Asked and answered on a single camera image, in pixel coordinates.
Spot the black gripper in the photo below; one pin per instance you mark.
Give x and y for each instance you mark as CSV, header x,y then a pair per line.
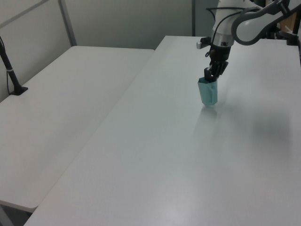
x,y
219,55

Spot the teal faceted plastic cup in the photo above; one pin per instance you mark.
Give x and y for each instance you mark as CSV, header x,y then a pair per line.
x,y
207,94

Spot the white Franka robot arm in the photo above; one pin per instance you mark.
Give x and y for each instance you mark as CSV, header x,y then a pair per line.
x,y
247,23

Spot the black stand clamp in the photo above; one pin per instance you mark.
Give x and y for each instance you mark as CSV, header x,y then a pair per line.
x,y
291,38

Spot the brown cardboard box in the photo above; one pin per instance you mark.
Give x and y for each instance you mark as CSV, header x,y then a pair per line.
x,y
288,21

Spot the grey metal partition post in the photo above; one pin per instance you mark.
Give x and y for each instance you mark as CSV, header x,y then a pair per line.
x,y
68,23

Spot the black camera stand pole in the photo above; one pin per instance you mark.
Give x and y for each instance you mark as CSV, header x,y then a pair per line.
x,y
10,70

